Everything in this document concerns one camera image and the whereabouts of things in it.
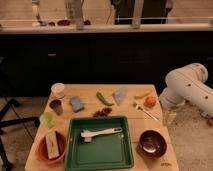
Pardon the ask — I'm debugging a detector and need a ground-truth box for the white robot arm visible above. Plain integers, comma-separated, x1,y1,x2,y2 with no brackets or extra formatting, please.
159,63,213,126

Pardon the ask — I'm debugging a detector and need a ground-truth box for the light green cup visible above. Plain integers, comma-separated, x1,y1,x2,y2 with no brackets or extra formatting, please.
39,112,55,128

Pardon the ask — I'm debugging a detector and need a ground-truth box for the purple bowl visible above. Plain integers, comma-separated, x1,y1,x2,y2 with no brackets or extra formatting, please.
138,130,167,158

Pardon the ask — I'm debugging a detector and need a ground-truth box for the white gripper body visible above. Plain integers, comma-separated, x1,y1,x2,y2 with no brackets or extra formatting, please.
159,95,182,114

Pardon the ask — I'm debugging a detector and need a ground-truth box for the brown cup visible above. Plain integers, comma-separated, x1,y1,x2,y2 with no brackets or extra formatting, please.
49,99,63,115

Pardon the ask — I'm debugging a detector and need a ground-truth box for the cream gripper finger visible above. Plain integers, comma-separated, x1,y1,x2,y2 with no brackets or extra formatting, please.
163,112,176,126

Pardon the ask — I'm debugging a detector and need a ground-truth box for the orange bowl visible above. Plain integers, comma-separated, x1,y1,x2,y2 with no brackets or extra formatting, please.
35,131,66,165

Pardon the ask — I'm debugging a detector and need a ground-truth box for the yellow banana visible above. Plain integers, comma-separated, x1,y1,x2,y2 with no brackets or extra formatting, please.
134,90,152,99

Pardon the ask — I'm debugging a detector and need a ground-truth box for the orange tomato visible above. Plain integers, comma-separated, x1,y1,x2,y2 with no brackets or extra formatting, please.
144,96,156,108

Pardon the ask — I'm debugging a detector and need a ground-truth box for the green chili pepper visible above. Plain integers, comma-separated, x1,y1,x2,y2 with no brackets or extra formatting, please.
96,92,114,106

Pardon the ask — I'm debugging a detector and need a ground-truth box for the white cup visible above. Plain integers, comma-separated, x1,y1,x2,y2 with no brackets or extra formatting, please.
51,83,65,99

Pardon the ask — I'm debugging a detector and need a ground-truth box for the wooden block in bowl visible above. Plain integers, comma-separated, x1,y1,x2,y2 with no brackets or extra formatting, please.
45,131,60,159

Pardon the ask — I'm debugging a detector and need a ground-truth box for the light blue cloth wedge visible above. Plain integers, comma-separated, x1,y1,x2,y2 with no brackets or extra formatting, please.
112,87,127,105

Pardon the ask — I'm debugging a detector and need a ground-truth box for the silver fork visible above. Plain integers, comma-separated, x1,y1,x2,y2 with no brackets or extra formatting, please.
133,102,159,121

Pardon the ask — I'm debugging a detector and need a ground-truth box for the black office chair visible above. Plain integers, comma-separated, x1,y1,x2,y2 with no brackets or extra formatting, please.
0,56,40,171

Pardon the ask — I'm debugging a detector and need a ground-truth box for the green plastic tray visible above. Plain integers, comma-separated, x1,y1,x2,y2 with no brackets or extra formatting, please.
64,116,134,171

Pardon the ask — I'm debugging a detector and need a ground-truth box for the wooden table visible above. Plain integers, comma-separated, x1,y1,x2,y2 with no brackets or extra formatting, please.
25,84,179,171

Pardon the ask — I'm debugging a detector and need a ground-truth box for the dark red grape bunch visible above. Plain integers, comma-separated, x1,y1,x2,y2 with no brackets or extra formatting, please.
93,107,112,117

